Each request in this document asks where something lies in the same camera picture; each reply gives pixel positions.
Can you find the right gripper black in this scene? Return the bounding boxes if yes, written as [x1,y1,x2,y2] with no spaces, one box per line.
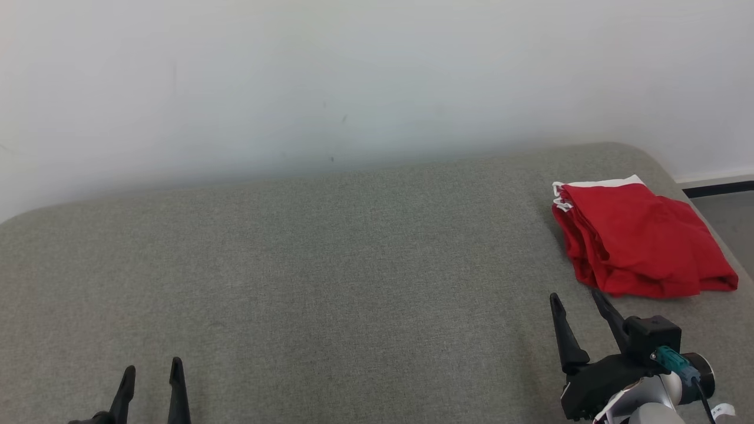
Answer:
[550,289,664,422]

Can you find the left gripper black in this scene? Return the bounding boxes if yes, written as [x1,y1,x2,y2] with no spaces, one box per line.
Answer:
[67,357,192,424]

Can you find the red shorts with white stripe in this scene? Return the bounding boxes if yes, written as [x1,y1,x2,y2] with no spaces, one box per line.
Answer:
[552,175,702,298]

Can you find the right camera cable teal plug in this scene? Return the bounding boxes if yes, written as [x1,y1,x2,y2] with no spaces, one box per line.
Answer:
[656,346,718,424]

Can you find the white wall baseboard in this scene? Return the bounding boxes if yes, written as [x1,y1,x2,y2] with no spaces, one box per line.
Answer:
[674,173,754,198]

